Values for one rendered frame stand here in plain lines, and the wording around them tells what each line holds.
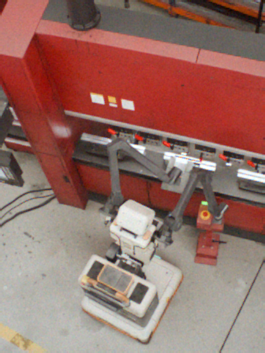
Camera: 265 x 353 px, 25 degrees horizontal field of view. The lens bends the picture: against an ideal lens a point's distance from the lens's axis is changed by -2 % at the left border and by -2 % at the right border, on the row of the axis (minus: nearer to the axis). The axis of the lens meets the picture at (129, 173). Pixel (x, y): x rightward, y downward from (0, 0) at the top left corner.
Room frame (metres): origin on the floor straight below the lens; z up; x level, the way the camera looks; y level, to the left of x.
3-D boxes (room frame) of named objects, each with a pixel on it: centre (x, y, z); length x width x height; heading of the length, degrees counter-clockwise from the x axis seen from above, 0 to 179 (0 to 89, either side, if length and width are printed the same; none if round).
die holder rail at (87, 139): (2.21, 0.08, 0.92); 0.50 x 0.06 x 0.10; 63
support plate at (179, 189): (1.83, -0.34, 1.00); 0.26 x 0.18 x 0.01; 153
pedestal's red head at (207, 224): (1.55, -0.54, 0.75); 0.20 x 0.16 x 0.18; 68
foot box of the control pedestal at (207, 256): (1.52, -0.53, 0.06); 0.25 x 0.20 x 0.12; 158
